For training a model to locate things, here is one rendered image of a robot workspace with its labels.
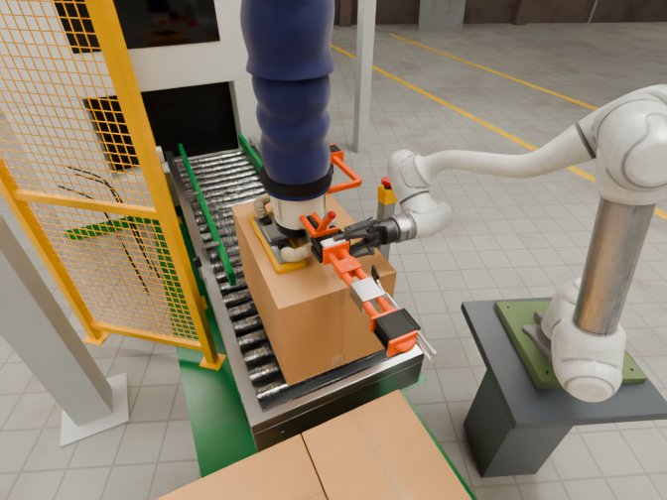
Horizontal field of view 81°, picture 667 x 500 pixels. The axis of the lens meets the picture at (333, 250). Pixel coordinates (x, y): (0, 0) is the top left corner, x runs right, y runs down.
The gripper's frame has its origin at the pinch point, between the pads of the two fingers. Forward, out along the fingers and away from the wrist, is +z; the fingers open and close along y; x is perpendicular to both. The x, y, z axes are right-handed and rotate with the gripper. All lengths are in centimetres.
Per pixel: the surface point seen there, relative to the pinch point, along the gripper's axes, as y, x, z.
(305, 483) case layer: 62, -33, 25
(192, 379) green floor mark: 116, 61, 56
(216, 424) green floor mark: 116, 30, 50
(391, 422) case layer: 62, -27, -10
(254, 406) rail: 57, -4, 32
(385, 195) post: 19, 44, -46
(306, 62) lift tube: -46.9, 15.2, -0.3
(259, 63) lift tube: -47, 21, 10
